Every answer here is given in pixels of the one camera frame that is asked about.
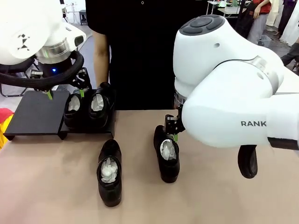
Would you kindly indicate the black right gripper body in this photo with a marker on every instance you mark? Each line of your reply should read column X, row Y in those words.
column 180, row 114

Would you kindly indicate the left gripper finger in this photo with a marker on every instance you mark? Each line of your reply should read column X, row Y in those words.
column 83, row 80
column 36, row 74

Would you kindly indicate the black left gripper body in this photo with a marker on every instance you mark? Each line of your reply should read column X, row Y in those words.
column 53, row 68

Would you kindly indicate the black leather shoe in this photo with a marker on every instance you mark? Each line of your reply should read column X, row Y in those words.
column 74, row 119
column 169, row 170
column 100, row 119
column 109, row 193

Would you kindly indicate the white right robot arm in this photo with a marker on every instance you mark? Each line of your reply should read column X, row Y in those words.
column 222, row 93

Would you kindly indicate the person's right bare forearm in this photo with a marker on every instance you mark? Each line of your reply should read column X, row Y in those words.
column 100, row 60

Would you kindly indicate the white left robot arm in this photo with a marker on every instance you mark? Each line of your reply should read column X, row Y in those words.
column 28, row 23

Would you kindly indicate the black metal shoe stand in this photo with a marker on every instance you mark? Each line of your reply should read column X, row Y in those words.
column 35, row 114
column 93, row 131

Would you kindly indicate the red cloth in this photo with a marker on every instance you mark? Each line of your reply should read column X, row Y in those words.
column 4, row 114

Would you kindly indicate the person's black shirt torso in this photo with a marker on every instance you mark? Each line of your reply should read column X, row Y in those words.
column 140, row 70

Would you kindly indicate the dark grey plastic stool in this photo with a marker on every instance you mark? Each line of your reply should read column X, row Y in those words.
column 83, row 17

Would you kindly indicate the yellow cloth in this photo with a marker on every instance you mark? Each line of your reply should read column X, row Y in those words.
column 2, row 137

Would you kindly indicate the grey storage bin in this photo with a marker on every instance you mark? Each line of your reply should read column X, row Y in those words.
column 265, row 41

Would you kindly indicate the white desk with black panel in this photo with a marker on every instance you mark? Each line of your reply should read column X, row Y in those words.
column 230, row 9

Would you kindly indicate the bystander in dark trousers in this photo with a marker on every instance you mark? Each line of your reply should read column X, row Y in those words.
column 290, row 57

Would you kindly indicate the cream hanging garment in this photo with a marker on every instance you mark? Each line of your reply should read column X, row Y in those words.
column 272, row 14

